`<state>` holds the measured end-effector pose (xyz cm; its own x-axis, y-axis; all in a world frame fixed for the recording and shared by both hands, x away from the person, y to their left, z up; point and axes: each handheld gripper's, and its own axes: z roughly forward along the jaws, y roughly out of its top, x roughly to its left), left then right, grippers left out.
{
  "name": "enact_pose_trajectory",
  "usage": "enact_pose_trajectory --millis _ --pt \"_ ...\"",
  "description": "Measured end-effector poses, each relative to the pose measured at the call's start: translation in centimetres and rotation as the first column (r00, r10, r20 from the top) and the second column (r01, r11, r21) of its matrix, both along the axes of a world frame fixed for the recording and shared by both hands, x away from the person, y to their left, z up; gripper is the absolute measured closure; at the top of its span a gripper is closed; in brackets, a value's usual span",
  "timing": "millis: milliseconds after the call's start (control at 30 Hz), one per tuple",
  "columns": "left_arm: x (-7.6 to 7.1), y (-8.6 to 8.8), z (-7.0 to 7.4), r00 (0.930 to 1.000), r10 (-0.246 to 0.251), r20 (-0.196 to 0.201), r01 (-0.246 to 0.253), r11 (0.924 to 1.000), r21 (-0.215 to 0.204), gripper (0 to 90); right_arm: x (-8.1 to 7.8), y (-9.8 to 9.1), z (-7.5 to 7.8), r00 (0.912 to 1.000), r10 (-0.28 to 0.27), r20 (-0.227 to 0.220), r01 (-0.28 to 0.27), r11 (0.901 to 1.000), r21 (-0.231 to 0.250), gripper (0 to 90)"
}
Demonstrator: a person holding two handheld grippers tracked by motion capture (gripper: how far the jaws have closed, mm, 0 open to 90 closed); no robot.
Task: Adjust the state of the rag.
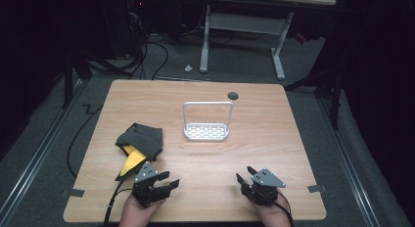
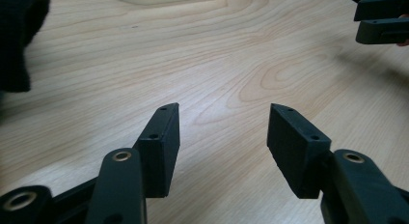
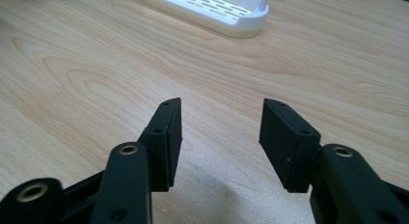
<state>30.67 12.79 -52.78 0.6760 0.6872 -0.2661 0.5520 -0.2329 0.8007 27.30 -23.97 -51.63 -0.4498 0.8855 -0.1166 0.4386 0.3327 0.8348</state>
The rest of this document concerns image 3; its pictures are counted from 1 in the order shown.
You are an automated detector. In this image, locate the white rack with handle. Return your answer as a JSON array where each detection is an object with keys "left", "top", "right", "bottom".
[{"left": 140, "top": 0, "right": 272, "bottom": 39}]

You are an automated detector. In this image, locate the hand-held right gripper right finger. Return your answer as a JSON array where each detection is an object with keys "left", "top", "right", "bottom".
[{"left": 259, "top": 98, "right": 322, "bottom": 194}]

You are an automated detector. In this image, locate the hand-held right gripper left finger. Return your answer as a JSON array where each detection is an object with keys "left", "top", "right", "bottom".
[{"left": 138, "top": 97, "right": 183, "bottom": 193}]

